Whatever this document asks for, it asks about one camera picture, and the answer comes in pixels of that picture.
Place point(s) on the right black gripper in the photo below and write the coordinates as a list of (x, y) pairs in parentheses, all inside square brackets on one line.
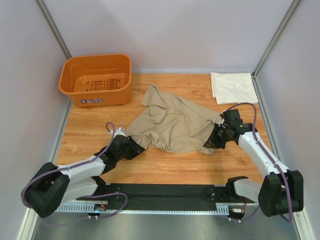
[(211, 142)]

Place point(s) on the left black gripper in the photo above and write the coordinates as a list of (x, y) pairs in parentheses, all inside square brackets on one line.
[(136, 149)]

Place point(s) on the beige t shirt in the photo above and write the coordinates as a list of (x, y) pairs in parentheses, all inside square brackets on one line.
[(172, 123)]

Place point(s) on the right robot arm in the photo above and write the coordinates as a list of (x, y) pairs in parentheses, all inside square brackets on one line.
[(282, 191)]

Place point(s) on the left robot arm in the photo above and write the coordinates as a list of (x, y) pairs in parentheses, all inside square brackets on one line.
[(55, 185)]

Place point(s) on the folded white t shirt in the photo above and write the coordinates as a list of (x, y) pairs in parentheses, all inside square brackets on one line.
[(233, 88)]

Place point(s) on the orange plastic basket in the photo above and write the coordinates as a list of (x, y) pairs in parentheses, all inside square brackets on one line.
[(97, 80)]

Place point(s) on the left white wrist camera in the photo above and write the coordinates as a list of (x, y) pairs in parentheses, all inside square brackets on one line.
[(120, 132)]

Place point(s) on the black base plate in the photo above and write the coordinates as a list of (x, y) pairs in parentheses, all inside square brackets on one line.
[(173, 197)]

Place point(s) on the right aluminium frame post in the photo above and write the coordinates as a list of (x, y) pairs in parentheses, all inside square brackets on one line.
[(294, 5)]

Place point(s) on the aluminium frame post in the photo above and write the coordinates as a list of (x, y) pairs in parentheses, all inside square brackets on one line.
[(294, 5), (53, 27)]

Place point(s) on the left aluminium frame post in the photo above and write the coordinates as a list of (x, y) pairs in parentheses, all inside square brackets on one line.
[(53, 27)]

